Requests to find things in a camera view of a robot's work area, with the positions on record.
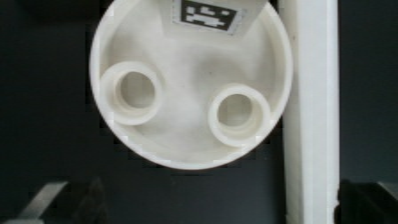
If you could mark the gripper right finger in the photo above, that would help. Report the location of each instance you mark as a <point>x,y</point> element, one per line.
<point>368,203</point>

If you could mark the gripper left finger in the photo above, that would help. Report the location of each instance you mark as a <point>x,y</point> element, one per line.
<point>68,203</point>

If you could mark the white stool leg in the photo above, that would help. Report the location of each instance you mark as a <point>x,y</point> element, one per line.
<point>210,17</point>

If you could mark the white U-shaped fence wall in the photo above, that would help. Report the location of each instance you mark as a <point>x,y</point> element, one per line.
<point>311,114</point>

